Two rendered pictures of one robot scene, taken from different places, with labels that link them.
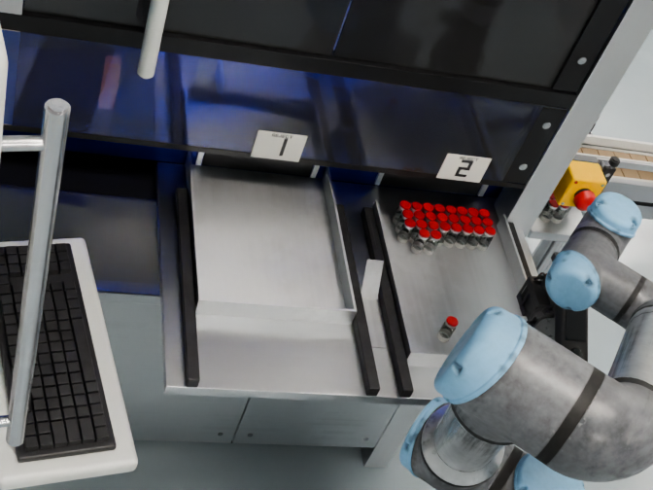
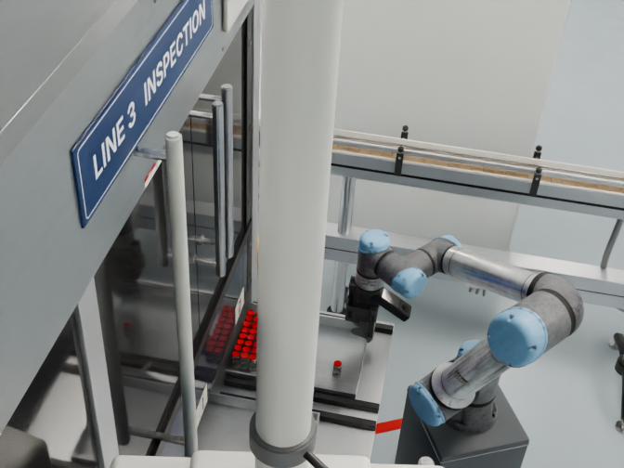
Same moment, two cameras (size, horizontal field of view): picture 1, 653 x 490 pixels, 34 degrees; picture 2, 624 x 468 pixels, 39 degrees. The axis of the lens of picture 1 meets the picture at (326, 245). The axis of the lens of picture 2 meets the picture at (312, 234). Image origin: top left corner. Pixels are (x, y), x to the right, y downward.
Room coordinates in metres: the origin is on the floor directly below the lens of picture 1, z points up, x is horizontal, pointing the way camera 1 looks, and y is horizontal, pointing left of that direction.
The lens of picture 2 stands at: (0.44, 1.13, 2.64)
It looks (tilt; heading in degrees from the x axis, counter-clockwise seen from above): 39 degrees down; 303
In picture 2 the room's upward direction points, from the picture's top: 4 degrees clockwise
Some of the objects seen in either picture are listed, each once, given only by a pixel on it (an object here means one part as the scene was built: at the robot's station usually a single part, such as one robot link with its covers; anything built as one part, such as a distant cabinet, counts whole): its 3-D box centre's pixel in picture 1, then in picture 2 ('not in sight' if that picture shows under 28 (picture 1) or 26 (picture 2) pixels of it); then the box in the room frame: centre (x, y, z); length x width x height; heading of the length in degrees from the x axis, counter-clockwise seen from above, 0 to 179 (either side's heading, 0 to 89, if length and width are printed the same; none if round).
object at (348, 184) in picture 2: not in sight; (342, 250); (1.75, -1.11, 0.46); 0.09 x 0.09 x 0.77; 24
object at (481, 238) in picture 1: (446, 234); (259, 341); (1.44, -0.19, 0.90); 0.18 x 0.02 x 0.05; 114
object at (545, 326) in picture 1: (556, 297); (364, 299); (1.23, -0.37, 1.05); 0.09 x 0.08 x 0.12; 24
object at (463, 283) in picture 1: (458, 284); (299, 350); (1.34, -0.24, 0.90); 0.34 x 0.26 x 0.04; 24
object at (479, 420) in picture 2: not in sight; (470, 398); (0.92, -0.42, 0.84); 0.15 x 0.15 x 0.10
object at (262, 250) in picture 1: (266, 234); (239, 446); (1.28, 0.10, 0.90); 0.34 x 0.26 x 0.04; 24
